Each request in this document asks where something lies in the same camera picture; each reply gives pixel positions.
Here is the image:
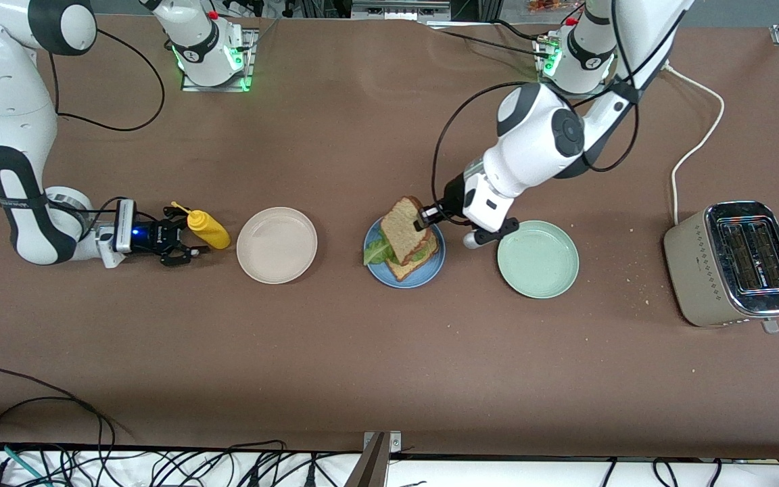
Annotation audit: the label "brown bread slice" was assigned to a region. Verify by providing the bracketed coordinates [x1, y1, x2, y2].
[381, 196, 432, 266]
[389, 233, 441, 282]

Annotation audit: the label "yellow squeeze bottle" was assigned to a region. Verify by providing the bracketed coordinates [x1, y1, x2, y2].
[171, 201, 232, 250]

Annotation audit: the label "green lettuce leaf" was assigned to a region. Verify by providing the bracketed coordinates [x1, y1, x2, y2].
[363, 233, 431, 266]

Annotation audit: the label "blue plate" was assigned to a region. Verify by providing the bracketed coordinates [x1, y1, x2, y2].
[363, 216, 446, 289]

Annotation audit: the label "cream white plate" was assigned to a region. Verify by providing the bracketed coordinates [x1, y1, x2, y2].
[236, 206, 318, 285]

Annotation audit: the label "green plate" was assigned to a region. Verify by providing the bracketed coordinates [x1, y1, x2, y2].
[496, 220, 580, 300]

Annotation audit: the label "grey metal box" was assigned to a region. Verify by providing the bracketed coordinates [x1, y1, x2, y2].
[351, 0, 452, 21]

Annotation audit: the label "beige chrome toaster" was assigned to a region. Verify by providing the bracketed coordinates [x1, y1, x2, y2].
[663, 200, 779, 335]

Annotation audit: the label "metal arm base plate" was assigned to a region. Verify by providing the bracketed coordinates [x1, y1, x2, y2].
[537, 32, 611, 101]
[181, 28, 259, 93]

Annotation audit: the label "thin black cable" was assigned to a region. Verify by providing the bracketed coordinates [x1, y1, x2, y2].
[423, 19, 556, 60]

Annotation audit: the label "white toaster power cable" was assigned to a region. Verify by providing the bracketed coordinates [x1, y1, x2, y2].
[660, 60, 726, 226]

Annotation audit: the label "aluminium profile bracket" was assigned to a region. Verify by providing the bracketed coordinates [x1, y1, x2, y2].
[344, 431, 404, 487]

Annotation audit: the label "tangled cables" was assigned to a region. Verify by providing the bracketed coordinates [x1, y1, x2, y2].
[0, 448, 779, 487]

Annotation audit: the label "teal cable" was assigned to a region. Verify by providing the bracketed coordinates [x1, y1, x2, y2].
[0, 443, 52, 487]

